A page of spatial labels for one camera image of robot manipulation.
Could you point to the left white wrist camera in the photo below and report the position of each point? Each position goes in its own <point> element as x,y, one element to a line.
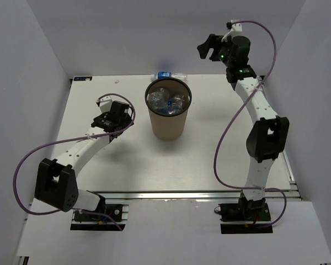
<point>104,103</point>

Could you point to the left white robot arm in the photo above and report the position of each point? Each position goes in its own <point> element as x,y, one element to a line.
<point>56,183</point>

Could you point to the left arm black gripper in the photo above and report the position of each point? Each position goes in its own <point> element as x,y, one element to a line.
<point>126,121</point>

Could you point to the bottles inside bin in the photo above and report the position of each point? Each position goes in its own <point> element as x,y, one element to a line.
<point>162,103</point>

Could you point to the brown cylindrical bin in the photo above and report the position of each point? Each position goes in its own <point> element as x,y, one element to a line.
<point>169,127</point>

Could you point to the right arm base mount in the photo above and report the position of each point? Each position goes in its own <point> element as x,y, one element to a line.
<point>233,221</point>

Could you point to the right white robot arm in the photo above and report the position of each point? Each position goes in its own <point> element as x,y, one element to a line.
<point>268,135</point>

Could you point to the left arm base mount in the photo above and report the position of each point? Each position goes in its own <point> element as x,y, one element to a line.
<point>114,218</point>

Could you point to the bottle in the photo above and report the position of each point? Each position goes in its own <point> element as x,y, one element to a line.
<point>164,74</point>

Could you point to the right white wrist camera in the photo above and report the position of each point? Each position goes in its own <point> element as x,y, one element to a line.
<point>234,29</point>

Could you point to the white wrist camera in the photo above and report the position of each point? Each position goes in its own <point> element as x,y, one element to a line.
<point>104,103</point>
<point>234,29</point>

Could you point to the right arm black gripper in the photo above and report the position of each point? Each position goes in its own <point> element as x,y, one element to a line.
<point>215,43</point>

